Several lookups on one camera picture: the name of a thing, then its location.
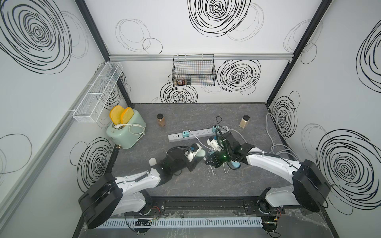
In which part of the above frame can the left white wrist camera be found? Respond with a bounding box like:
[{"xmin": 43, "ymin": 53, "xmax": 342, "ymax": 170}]
[{"xmin": 185, "ymin": 143, "xmax": 201, "ymax": 162}]

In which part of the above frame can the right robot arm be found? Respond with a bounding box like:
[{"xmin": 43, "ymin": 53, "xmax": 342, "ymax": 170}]
[{"xmin": 205, "ymin": 129, "xmax": 331, "ymax": 214}]

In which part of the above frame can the white power strip cord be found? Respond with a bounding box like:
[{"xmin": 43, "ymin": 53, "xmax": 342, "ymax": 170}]
[{"xmin": 229, "ymin": 112, "xmax": 303, "ymax": 167}]

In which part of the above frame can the mint green earbud case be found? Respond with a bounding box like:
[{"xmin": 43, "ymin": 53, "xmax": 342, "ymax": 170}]
[{"xmin": 195, "ymin": 149, "xmax": 206, "ymax": 158}]

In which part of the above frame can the mint green toaster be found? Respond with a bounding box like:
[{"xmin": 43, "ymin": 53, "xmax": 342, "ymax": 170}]
[{"xmin": 106, "ymin": 109, "xmax": 146, "ymax": 149}]

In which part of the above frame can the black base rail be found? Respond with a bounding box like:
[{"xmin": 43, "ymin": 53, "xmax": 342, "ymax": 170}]
[{"xmin": 86, "ymin": 194, "xmax": 323, "ymax": 216}]

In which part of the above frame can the white slotted cable duct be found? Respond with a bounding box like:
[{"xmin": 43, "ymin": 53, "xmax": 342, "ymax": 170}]
[{"xmin": 98, "ymin": 217, "xmax": 263, "ymax": 229}]

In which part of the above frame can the white wire shelf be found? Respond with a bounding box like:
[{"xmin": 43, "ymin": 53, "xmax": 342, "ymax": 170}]
[{"xmin": 72, "ymin": 62, "xmax": 123, "ymax": 123}]

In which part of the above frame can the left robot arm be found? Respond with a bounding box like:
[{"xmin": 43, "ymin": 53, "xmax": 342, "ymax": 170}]
[{"xmin": 78, "ymin": 143, "xmax": 206, "ymax": 229}]

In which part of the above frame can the yellow toast slice right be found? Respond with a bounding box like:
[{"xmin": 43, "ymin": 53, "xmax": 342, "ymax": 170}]
[{"xmin": 120, "ymin": 107, "xmax": 135, "ymax": 124}]

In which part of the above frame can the white toaster cord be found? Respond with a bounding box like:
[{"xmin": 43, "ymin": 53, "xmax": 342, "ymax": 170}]
[{"xmin": 114, "ymin": 123, "xmax": 146, "ymax": 136}]

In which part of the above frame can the white power strip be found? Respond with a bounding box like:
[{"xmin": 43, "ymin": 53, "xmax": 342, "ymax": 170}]
[{"xmin": 168, "ymin": 128, "xmax": 215, "ymax": 142}]

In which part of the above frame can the blue earbud case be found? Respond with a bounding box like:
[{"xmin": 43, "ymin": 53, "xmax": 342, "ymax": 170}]
[{"xmin": 231, "ymin": 161, "xmax": 241, "ymax": 170}]

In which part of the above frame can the yellow toast slice left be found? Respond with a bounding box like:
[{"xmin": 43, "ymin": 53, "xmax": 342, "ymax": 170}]
[{"xmin": 109, "ymin": 105, "xmax": 125, "ymax": 125}]

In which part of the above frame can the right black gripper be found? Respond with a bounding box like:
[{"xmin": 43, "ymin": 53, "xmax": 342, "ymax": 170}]
[{"xmin": 204, "ymin": 148, "xmax": 233, "ymax": 166}]

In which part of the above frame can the yellow toast slice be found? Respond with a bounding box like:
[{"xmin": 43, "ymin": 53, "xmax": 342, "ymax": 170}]
[
  {"xmin": 120, "ymin": 107, "xmax": 135, "ymax": 124},
  {"xmin": 109, "ymin": 105, "xmax": 125, "ymax": 125}
]

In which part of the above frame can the beige spice jar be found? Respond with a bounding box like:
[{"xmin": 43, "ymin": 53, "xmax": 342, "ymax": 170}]
[{"xmin": 239, "ymin": 115, "xmax": 250, "ymax": 129}]

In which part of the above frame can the brown spice jar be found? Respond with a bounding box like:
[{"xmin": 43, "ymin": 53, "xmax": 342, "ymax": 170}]
[{"xmin": 156, "ymin": 114, "xmax": 166, "ymax": 127}]

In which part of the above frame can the black wire basket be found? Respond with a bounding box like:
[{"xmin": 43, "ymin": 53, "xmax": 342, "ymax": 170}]
[{"xmin": 171, "ymin": 54, "xmax": 217, "ymax": 87}]

